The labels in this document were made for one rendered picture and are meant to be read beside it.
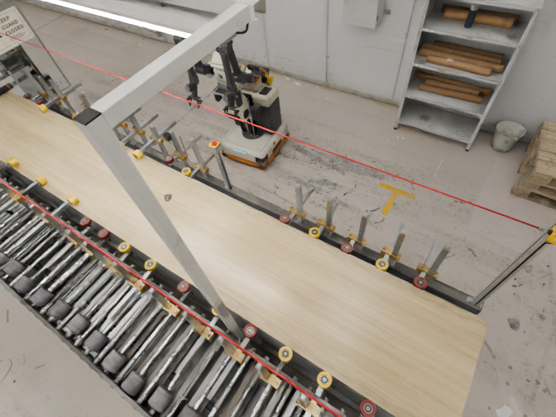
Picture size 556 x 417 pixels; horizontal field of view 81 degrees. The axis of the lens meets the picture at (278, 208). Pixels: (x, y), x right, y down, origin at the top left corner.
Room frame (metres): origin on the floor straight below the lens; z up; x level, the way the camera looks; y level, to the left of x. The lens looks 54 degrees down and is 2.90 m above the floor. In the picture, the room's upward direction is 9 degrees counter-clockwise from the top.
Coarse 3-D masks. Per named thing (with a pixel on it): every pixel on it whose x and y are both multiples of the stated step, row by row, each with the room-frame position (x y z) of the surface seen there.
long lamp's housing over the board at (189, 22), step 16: (64, 0) 1.78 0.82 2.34; (80, 0) 1.69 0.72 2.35; (96, 0) 1.63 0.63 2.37; (112, 0) 1.57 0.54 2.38; (128, 0) 1.53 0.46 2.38; (144, 0) 1.50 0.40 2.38; (128, 16) 1.49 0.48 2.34; (144, 16) 1.43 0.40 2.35; (160, 16) 1.38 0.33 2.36; (176, 16) 1.33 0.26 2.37; (192, 16) 1.29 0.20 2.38; (208, 16) 1.27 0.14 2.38; (192, 32) 1.26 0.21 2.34
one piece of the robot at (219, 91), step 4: (220, 84) 2.94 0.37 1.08; (224, 84) 2.91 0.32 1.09; (216, 88) 2.95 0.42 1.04; (220, 88) 2.94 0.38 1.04; (224, 88) 2.92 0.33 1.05; (216, 92) 2.88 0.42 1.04; (220, 92) 2.87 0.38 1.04; (224, 92) 2.86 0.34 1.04; (240, 92) 2.85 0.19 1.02; (216, 96) 2.93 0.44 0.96; (220, 96) 2.98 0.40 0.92; (236, 96) 2.78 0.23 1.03; (240, 96) 2.83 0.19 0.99; (216, 100) 2.92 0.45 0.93; (236, 100) 2.77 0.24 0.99; (240, 100) 2.82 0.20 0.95; (240, 104) 2.81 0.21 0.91
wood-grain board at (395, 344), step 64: (0, 128) 3.06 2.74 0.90; (64, 128) 2.89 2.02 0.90; (64, 192) 1.99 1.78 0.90; (192, 192) 1.77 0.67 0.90; (256, 256) 1.09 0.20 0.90; (320, 256) 1.01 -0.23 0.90; (256, 320) 0.66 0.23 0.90; (320, 320) 0.60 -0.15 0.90; (384, 320) 0.54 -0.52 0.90; (448, 320) 0.48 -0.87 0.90; (384, 384) 0.22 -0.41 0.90; (448, 384) 0.17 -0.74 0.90
